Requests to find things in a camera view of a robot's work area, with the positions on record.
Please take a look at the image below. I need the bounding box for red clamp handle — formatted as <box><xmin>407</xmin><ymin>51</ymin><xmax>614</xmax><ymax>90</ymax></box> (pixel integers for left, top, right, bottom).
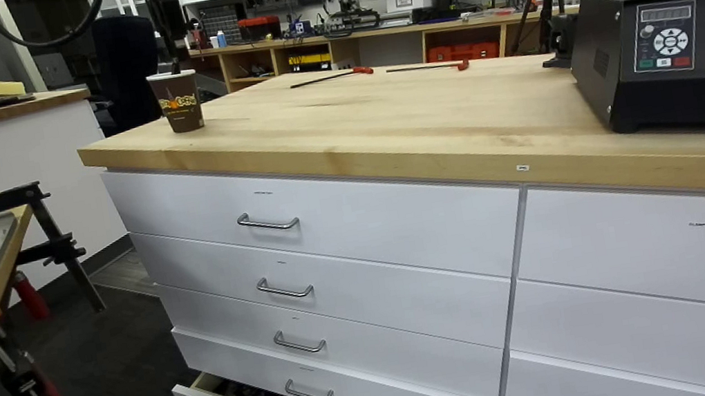
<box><xmin>10</xmin><ymin>267</ymin><xmax>53</xmax><ymax>326</ymax></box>

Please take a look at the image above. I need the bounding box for wide white drawer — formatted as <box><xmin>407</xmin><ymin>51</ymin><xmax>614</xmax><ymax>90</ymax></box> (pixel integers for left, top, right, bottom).
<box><xmin>499</xmin><ymin>252</ymin><xmax>705</xmax><ymax>396</ymax></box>
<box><xmin>505</xmin><ymin>162</ymin><xmax>705</xmax><ymax>359</ymax></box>
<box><xmin>492</xmin><ymin>322</ymin><xmax>705</xmax><ymax>396</ymax></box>

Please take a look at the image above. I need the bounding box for black office chair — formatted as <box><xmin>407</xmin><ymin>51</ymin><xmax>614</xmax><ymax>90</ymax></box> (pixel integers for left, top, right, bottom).
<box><xmin>87</xmin><ymin>9</ymin><xmax>170</xmax><ymax>137</ymax></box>

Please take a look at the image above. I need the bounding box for black machine control box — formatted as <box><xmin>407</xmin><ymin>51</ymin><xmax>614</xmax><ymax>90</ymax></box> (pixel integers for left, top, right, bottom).
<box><xmin>561</xmin><ymin>0</ymin><xmax>705</xmax><ymax>158</ymax></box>

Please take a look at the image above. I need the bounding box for brown printed paper cup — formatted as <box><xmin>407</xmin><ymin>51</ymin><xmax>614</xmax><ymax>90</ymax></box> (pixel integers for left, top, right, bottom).
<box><xmin>146</xmin><ymin>68</ymin><xmax>206</xmax><ymax>138</ymax></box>

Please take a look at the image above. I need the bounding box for yellow and black case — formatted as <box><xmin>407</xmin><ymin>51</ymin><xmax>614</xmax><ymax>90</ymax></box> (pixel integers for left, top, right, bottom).
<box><xmin>288</xmin><ymin>49</ymin><xmax>335</xmax><ymax>76</ymax></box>

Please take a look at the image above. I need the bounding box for black marker with red cap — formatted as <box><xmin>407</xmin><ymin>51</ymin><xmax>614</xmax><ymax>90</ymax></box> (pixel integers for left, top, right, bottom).
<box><xmin>385</xmin><ymin>56</ymin><xmax>471</xmax><ymax>82</ymax></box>
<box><xmin>288</xmin><ymin>64</ymin><xmax>375</xmax><ymax>89</ymax></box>

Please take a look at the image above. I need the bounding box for long wooden workbench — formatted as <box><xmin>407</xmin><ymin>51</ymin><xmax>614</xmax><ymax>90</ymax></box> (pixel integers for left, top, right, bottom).
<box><xmin>189</xmin><ymin>0</ymin><xmax>586</xmax><ymax>104</ymax></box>

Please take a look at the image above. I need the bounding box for red and black tool case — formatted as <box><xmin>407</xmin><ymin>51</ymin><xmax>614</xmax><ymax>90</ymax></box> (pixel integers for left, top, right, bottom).
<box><xmin>236</xmin><ymin>13</ymin><xmax>284</xmax><ymax>44</ymax></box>

